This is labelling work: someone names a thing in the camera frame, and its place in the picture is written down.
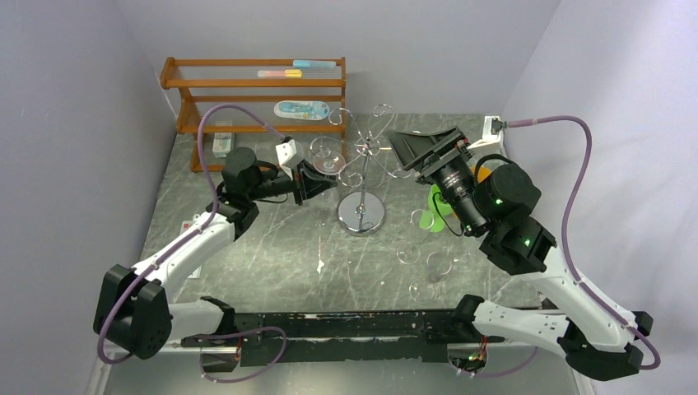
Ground green plastic wine glass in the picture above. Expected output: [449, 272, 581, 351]
[417, 184, 460, 234]

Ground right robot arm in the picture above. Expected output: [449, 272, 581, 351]
[389, 128, 653, 381]

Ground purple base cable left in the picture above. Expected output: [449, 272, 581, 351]
[198, 326, 290, 383]

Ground orange plastic wine glass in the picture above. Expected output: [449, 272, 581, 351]
[471, 167, 491, 184]

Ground blue toothbrush package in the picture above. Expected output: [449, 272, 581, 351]
[273, 100, 330, 121]

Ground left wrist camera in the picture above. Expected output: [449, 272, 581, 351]
[276, 139, 304, 177]

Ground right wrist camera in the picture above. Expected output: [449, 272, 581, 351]
[468, 116, 505, 156]

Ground clear wine glass front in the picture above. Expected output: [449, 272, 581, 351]
[408, 279, 438, 304]

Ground blue case top shelf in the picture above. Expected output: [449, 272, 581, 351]
[292, 59, 337, 69]

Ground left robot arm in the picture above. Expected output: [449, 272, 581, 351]
[93, 142, 337, 365]

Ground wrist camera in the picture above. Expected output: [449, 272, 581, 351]
[276, 139, 304, 177]
[468, 116, 505, 156]

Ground pink yellow case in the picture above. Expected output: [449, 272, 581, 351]
[257, 69, 303, 79]

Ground clear wine glass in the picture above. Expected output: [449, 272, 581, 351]
[426, 251, 453, 281]
[312, 150, 347, 176]
[408, 279, 438, 304]
[396, 243, 421, 265]

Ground black base frame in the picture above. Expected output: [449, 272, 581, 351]
[181, 295, 484, 367]

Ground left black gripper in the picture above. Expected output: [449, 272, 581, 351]
[250, 161, 339, 207]

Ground orange wooden shelf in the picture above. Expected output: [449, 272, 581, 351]
[160, 57, 347, 139]

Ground chrome wine glass rack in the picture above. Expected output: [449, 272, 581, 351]
[309, 104, 412, 236]

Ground small white box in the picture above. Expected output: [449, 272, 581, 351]
[212, 132, 235, 159]

